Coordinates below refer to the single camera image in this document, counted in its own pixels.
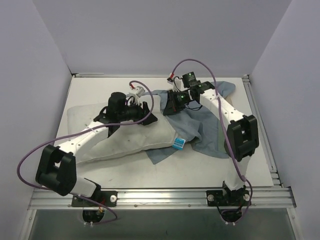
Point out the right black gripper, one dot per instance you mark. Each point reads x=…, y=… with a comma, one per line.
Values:
x=171, y=104

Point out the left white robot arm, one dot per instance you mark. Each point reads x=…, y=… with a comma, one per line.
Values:
x=57, y=168

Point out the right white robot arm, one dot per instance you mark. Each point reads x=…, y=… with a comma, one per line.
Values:
x=241, y=138

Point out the aluminium back rail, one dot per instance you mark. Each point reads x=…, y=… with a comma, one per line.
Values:
x=88, y=75

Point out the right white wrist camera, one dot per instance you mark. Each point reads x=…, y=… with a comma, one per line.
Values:
x=176, y=82

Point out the white pillow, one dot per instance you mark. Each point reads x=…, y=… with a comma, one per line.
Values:
x=128, y=139

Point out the blue pillowcase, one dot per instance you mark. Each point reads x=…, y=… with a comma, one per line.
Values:
x=200, y=128

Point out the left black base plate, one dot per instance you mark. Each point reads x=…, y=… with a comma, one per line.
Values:
x=105, y=197

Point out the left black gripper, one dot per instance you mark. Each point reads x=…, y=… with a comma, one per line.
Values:
x=145, y=114

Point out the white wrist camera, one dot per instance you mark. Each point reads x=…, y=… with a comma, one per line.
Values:
x=136, y=93
x=176, y=82

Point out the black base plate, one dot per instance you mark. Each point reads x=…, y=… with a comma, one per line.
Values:
x=105, y=197
x=224, y=197

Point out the aluminium front rail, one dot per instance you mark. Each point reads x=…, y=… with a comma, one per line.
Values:
x=180, y=198

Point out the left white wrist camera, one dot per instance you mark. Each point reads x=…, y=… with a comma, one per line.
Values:
x=136, y=93

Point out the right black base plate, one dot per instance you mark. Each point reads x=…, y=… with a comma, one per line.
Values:
x=224, y=197

